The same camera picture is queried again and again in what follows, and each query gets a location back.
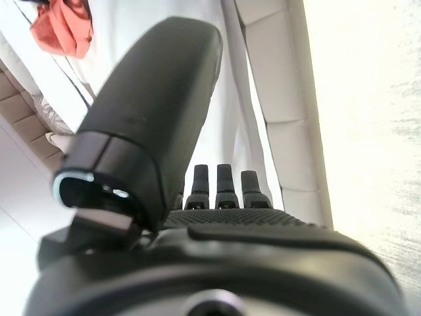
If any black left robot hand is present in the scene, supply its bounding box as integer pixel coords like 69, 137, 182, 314
24, 15, 406, 316

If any orange garment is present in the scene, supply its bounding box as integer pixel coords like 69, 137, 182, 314
29, 0, 95, 60

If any bed with beige cover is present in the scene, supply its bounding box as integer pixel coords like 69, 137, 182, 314
62, 0, 284, 211

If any grey patterned cushion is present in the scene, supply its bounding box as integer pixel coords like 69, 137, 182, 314
31, 92, 77, 136

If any grey pillow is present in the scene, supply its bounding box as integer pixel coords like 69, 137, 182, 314
45, 130, 70, 154

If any white duvet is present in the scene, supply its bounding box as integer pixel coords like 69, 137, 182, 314
0, 0, 96, 132

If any brown tufted headboard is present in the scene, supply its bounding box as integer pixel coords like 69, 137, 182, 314
0, 62, 72, 172

